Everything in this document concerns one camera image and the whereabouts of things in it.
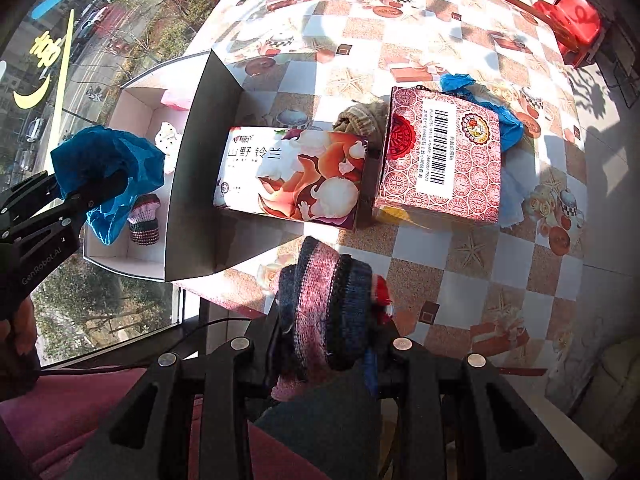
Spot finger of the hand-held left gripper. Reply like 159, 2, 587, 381
0, 169, 64, 222
29, 168, 130, 235

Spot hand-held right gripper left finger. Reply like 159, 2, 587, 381
64, 305, 302, 480

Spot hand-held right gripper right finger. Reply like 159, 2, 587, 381
366, 319, 587, 480

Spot blue crinkled cloth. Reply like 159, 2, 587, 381
49, 127, 167, 247
439, 72, 525, 153

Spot small dark striped knit hat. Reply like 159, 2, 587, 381
128, 194, 162, 247

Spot pink striped knit sock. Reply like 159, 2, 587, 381
272, 234, 397, 402

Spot white dotted cloth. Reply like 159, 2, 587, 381
156, 121, 182, 155

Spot grey cardboard box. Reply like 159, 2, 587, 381
81, 49, 247, 284

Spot pink sponge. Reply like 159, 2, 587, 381
161, 87, 194, 112

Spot person's left hand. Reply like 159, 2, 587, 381
0, 297, 39, 361

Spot dark grey cloth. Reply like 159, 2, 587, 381
252, 385, 401, 480

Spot person's maroon pants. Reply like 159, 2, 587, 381
0, 364, 322, 480

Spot fox print tissue pack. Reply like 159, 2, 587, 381
212, 125, 372, 232

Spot light blue tulle cloth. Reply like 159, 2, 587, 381
497, 152, 527, 229

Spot red patterned cardboard box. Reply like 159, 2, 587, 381
373, 85, 502, 227

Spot beige knit cloth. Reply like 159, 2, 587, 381
334, 101, 390, 137

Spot checkered printed tablecloth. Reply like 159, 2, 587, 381
184, 0, 592, 377

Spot red plastic chair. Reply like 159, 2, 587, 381
531, 0, 602, 70

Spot black cable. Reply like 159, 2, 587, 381
37, 315, 274, 377

